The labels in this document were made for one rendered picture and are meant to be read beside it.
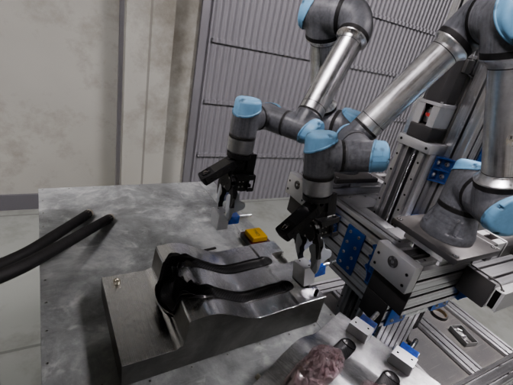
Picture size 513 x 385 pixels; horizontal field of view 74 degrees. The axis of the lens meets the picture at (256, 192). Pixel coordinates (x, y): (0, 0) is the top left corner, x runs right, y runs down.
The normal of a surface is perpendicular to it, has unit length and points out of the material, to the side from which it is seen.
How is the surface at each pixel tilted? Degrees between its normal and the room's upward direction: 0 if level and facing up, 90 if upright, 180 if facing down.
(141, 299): 0
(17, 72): 90
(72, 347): 0
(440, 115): 90
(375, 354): 0
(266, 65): 90
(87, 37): 90
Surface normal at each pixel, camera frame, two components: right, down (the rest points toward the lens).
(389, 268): -0.87, 0.04
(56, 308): 0.19, -0.89
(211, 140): 0.45, 0.45
